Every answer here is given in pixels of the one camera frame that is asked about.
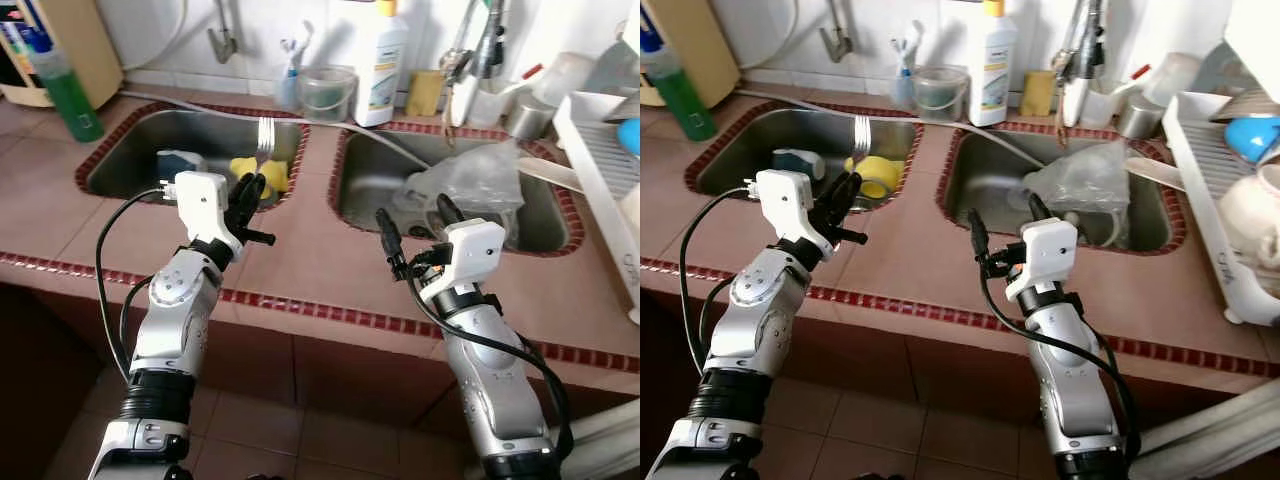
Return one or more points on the yellow plastic bowl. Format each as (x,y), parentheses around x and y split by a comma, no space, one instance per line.
(885,180)
(275,180)

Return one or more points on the steel fork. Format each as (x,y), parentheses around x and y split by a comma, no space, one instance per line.
(266,135)
(861,135)

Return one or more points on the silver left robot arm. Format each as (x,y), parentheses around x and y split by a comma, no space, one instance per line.
(165,320)
(745,320)

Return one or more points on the clear plastic bag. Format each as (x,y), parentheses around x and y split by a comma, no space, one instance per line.
(1080,175)
(470,180)

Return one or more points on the steel sink basin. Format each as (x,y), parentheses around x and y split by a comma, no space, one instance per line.
(130,150)
(370,190)
(740,150)
(975,190)

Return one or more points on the beige wooden spatula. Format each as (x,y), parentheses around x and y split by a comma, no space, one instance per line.
(1160,172)
(550,173)

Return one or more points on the white plastic container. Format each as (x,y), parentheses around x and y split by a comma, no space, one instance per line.
(495,105)
(1110,105)

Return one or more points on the brown yellow sponge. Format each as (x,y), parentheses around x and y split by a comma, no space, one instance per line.
(425,93)
(1038,93)

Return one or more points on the clear toothbrush cup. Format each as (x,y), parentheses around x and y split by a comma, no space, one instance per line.
(290,90)
(904,90)

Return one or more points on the steel cup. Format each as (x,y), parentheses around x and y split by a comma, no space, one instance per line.
(1140,120)
(530,120)

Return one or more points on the clear plastic pail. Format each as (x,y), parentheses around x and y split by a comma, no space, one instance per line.
(328,95)
(940,95)

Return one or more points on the white yellow-capped detergent bottle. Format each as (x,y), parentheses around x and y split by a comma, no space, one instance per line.
(382,70)
(992,70)

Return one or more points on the white dish rack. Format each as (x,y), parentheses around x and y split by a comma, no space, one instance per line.
(1200,200)
(600,170)

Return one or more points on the blue white toothbrush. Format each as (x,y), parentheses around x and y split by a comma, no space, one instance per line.
(298,48)
(910,48)

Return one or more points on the green dish soap bottle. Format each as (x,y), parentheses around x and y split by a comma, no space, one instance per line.
(72,105)
(688,105)

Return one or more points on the chrome gooseneck faucet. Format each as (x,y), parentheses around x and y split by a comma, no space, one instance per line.
(488,40)
(1085,40)

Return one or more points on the blue bowl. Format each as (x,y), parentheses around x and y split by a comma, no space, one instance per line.
(1255,140)
(630,138)

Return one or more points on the beige water ionizer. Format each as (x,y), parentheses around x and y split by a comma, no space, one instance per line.
(90,45)
(710,45)

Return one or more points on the cream ceramic pot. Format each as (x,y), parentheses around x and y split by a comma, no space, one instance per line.
(1250,220)

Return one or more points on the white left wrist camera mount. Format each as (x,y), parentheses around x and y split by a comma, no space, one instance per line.
(790,205)
(205,205)

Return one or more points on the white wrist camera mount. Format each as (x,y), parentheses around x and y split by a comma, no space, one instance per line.
(790,205)
(1045,250)
(470,250)
(205,205)

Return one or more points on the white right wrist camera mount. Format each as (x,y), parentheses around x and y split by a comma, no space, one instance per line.
(470,250)
(1045,250)

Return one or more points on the wall water tap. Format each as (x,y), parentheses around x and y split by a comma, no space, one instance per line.
(835,42)
(222,42)

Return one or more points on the white tubular frame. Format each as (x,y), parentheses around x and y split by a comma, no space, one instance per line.
(1210,435)
(610,445)

